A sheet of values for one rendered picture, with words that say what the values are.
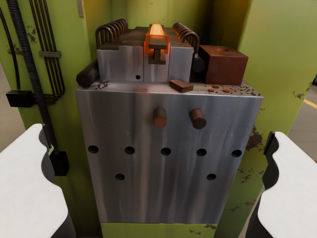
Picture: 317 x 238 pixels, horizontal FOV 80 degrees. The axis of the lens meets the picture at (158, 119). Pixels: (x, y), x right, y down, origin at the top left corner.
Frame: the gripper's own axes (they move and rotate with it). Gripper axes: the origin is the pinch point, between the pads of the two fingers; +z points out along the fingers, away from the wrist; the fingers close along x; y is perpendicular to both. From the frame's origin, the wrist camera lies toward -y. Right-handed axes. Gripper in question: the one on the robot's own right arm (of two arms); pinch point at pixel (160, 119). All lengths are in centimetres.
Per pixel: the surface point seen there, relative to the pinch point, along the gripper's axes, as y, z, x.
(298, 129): 100, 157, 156
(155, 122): 13.0, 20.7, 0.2
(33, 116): 27, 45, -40
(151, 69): 5.6, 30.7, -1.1
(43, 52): 6, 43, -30
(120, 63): 4.8, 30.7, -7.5
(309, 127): 100, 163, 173
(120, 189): 37.2, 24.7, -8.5
